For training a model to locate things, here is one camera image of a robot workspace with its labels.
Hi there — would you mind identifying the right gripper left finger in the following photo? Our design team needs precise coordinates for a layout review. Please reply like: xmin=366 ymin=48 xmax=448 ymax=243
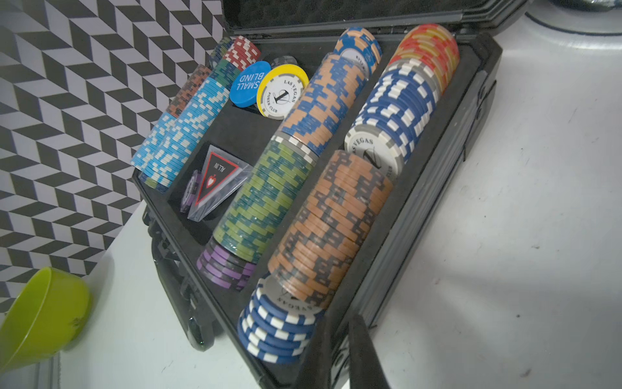
xmin=293 ymin=315 xmax=332 ymax=389

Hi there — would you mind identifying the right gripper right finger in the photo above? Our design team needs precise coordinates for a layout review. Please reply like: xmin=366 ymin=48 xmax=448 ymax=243
xmin=348 ymin=314 xmax=390 ymax=389

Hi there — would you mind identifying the black poker case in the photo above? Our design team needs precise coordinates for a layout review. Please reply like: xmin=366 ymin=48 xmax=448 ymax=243
xmin=133 ymin=1 xmax=527 ymax=388

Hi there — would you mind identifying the yellow green bowl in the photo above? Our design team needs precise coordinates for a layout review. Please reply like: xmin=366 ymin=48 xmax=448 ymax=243
xmin=1 ymin=267 xmax=92 ymax=374

